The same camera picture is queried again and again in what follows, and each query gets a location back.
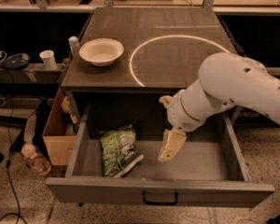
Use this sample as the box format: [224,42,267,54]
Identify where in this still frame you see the clear plastic bottle on floor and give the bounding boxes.
[21,143,51,176]

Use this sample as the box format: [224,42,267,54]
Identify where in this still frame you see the white paper bowl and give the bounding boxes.
[79,38,124,67]

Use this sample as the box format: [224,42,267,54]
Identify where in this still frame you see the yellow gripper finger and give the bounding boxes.
[159,95,173,109]
[158,129,187,162]

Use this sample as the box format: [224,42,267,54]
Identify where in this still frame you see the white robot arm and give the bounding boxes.
[158,52,280,161]

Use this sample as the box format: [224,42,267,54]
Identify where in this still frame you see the white paper cup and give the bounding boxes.
[39,49,57,70]

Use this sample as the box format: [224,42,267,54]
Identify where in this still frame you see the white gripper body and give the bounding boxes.
[167,90,203,133]

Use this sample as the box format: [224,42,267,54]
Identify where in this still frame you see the black drawer handle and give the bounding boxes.
[142,191,178,206]

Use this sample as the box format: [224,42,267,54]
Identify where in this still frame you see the black floor cable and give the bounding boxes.
[0,59,28,224]

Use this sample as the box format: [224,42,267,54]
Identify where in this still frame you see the grey side shelf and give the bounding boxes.
[0,63,63,84]

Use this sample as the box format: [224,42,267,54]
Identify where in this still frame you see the dark round plate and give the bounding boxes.
[4,53,30,70]

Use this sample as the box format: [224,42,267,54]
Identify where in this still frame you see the green jalapeno chip bag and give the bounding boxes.
[99,124,144,177]

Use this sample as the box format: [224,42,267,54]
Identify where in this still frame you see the cardboard box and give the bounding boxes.
[43,89,78,165]

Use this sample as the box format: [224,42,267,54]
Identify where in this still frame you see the white plastic bottle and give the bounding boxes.
[68,36,79,58]

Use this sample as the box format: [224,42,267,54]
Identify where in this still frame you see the grey open top drawer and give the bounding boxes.
[47,93,274,208]

